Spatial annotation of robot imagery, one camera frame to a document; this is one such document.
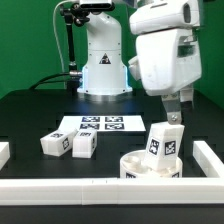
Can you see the white round stool seat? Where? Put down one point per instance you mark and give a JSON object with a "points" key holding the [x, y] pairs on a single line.
{"points": [[131, 166]]}

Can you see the white marker sheet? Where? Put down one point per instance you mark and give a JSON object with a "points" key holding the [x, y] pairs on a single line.
{"points": [[128, 123]]}

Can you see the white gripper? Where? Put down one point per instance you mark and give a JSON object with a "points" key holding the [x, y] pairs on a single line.
{"points": [[166, 62]]}

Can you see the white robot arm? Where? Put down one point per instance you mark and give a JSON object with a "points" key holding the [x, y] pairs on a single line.
{"points": [[105, 73]]}

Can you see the white front border rail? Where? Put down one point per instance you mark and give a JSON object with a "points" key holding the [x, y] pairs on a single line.
{"points": [[111, 191]]}

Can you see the white left border rail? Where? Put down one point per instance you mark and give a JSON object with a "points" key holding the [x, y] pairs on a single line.
{"points": [[4, 153]]}

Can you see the black camera stand pole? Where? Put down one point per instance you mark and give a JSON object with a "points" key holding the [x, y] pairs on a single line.
{"points": [[73, 15]]}

